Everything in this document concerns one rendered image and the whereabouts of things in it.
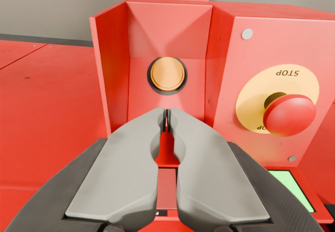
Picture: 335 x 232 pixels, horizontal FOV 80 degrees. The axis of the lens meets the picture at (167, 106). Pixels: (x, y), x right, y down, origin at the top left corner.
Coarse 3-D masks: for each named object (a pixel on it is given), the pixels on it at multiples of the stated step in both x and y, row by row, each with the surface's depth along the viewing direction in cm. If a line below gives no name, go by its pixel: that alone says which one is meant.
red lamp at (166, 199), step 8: (160, 176) 21; (168, 176) 21; (160, 184) 20; (168, 184) 20; (160, 192) 19; (168, 192) 19; (160, 200) 19; (168, 200) 19; (160, 208) 18; (168, 208) 18; (176, 208) 18
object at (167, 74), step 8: (160, 64) 22; (168, 64) 23; (176, 64) 23; (152, 72) 23; (160, 72) 22; (168, 72) 22; (176, 72) 22; (152, 80) 23; (160, 80) 22; (168, 80) 22; (176, 80) 22; (160, 88) 23; (168, 88) 23
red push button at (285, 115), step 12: (276, 96) 17; (288, 96) 15; (300, 96) 15; (276, 108) 15; (288, 108) 15; (300, 108) 15; (312, 108) 15; (264, 120) 16; (276, 120) 16; (288, 120) 16; (300, 120) 16; (312, 120) 16; (276, 132) 16; (288, 132) 16
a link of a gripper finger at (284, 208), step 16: (240, 160) 8; (256, 176) 8; (272, 176) 8; (256, 192) 7; (272, 192) 7; (288, 192) 7; (272, 208) 6; (288, 208) 6; (304, 208) 7; (240, 224) 6; (256, 224) 6; (272, 224) 6; (288, 224) 6; (304, 224) 6
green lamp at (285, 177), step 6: (276, 174) 22; (282, 174) 22; (288, 174) 22; (282, 180) 21; (288, 180) 21; (288, 186) 20; (294, 186) 20; (294, 192) 20; (300, 192) 20; (300, 198) 19; (306, 204) 19; (312, 210) 18
